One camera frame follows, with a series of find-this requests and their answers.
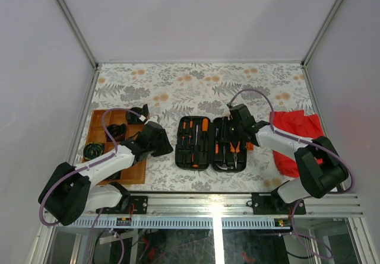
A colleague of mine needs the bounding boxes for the yellow black rolled strap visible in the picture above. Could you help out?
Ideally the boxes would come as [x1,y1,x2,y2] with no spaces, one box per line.
[83,142,105,161]

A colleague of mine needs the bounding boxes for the black plastic tool case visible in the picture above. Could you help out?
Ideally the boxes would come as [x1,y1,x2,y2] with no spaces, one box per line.
[175,116,253,173]

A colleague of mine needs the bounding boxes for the wooden compartment tray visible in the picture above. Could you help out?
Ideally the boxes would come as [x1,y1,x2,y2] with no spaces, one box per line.
[75,110,146,186]

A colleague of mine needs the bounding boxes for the red cloth bag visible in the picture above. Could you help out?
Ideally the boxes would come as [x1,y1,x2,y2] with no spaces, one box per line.
[269,109,326,177]

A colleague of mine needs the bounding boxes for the orange utility knife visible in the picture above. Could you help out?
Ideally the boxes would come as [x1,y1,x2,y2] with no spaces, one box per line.
[214,128,220,163]

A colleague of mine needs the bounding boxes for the claw hammer black handle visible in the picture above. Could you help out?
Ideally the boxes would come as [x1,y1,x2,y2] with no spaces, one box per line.
[214,145,234,171]

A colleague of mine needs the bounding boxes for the small precision screwdriver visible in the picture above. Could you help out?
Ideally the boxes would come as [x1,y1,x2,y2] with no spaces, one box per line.
[181,122,186,148]
[188,120,193,148]

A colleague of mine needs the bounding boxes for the dark patterned rolled cloth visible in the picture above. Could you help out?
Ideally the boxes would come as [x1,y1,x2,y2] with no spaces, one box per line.
[125,104,149,125]

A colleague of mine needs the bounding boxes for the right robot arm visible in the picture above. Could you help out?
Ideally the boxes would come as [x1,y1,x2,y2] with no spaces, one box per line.
[229,104,349,213]

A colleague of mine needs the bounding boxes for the large orange screwdriver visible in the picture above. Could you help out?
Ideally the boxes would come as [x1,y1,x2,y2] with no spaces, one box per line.
[201,118,209,153]

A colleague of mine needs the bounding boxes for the orange long-nose pliers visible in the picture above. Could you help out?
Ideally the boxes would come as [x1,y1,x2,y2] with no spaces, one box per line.
[230,141,240,169]

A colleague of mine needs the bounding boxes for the aluminium front rail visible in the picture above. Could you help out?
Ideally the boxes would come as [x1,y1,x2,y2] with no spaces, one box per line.
[62,193,364,228]

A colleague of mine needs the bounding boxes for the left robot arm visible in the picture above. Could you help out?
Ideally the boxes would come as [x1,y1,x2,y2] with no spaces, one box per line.
[38,121,173,226]

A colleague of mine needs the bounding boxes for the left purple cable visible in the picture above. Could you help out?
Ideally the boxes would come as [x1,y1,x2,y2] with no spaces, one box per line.
[39,108,146,264]

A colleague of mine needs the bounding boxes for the black orange handle screwdriver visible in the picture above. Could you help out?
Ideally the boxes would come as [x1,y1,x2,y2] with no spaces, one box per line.
[191,124,199,168]

